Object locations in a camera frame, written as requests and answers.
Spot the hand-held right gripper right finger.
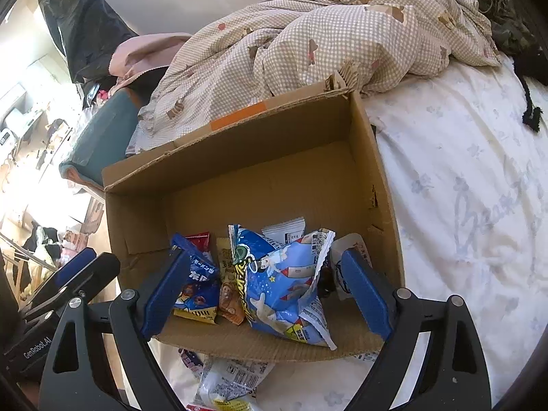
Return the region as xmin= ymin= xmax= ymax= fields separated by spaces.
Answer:
xmin=340 ymin=248 xmax=493 ymax=411

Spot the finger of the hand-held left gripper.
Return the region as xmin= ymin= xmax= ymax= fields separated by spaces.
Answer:
xmin=21 ymin=252 xmax=121 ymax=323
xmin=21 ymin=247 xmax=98 ymax=308

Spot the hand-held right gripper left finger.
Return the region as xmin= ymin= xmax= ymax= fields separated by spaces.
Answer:
xmin=40 ymin=248 xmax=202 ymax=411

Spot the blue bear snack packet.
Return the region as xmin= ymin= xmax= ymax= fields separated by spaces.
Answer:
xmin=170 ymin=233 xmax=220 ymax=325

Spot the plain white snack packet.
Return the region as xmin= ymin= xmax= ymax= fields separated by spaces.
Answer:
xmin=329 ymin=233 xmax=364 ymax=301

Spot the red white snack packet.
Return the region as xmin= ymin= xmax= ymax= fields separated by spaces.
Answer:
xmin=184 ymin=232 xmax=213 ymax=262

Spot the orange cartoon snack packet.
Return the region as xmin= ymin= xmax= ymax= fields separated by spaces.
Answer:
xmin=215 ymin=237 xmax=248 ymax=325

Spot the pink purple snack packet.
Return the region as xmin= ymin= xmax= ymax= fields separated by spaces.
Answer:
xmin=179 ymin=348 xmax=205 ymax=378

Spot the blue rocket snack packet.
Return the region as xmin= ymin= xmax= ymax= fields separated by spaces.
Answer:
xmin=228 ymin=224 xmax=339 ymax=350

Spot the white printed snack packet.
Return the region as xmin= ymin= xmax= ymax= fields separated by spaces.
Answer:
xmin=261 ymin=217 xmax=307 ymax=245

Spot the clear white packet outside box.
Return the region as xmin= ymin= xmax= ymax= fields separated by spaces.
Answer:
xmin=196 ymin=357 xmax=275 ymax=411

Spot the brown cardboard box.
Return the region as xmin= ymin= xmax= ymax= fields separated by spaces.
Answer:
xmin=101 ymin=71 xmax=407 ymax=362

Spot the teal cushion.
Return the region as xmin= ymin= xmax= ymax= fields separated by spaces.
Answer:
xmin=59 ymin=88 xmax=144 ymax=189

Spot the white bear bed sheet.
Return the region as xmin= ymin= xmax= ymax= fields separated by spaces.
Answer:
xmin=158 ymin=51 xmax=548 ymax=411

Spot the pink cloth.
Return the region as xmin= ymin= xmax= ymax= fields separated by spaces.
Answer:
xmin=108 ymin=32 xmax=193 ymax=95

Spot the black garment bag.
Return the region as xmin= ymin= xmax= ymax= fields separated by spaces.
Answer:
xmin=34 ymin=0 xmax=140 ymax=84

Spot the checked bear duvet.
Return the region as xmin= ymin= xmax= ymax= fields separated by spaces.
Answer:
xmin=126 ymin=0 xmax=501 ymax=155

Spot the camouflage cloth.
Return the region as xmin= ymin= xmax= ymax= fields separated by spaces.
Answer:
xmin=437 ymin=0 xmax=538 ymax=56

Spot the dark cord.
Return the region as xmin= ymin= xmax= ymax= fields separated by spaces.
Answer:
xmin=514 ymin=51 xmax=544 ymax=133

